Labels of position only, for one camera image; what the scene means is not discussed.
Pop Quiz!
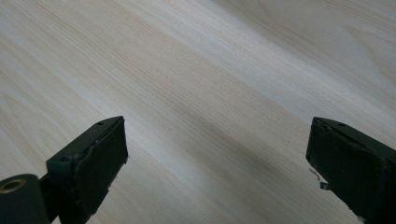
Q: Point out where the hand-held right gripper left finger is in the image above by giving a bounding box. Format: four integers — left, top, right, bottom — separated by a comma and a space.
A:
45, 115, 129, 224

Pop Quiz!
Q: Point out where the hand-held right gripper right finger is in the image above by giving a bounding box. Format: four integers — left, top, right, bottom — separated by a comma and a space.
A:
305, 116, 396, 224

